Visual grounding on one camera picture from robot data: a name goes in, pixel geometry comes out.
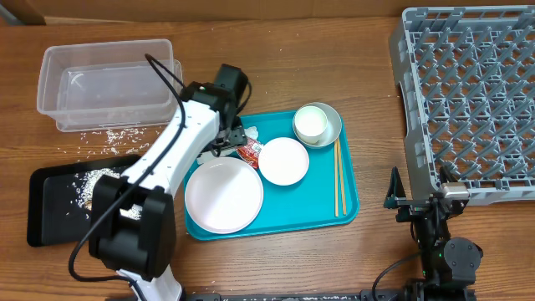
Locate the white napkin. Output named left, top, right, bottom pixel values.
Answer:
left=196, top=126, right=259, bottom=165

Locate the red sauce packet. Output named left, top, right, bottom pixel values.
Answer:
left=237, top=138, right=263, bottom=169

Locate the small white plate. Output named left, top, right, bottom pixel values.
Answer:
left=258, top=137, right=309, bottom=186

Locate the large white plate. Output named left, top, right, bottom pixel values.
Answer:
left=185, top=157, right=264, bottom=234

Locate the white cup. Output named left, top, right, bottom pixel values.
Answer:
left=293, top=105, right=328, bottom=145

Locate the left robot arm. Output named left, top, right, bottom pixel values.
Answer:
left=68, top=54, right=252, bottom=300

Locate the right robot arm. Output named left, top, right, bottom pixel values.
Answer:
left=369, top=168, right=483, bottom=300

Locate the grey dishwasher rack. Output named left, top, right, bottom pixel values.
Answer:
left=389, top=5, right=534, bottom=206

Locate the clear plastic waste bin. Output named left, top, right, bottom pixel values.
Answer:
left=37, top=39, right=181, bottom=132

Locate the right wooden chopstick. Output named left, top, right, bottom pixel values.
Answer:
left=335, top=138, right=347, bottom=215

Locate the wooden chopstick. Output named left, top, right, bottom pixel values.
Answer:
left=335, top=138, right=347, bottom=215
left=334, top=139, right=339, bottom=217

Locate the left wooden chopstick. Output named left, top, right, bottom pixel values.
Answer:
left=334, top=139, right=339, bottom=217

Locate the teal plastic serving tray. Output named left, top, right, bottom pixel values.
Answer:
left=185, top=130, right=359, bottom=241

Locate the grey-green bowl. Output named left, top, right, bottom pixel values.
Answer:
left=293, top=102, right=343, bottom=149

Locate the pile of white rice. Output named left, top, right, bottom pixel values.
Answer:
left=69, top=168, right=142, bottom=221

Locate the black rectangular tray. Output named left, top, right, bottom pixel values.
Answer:
left=27, top=155, right=140, bottom=247

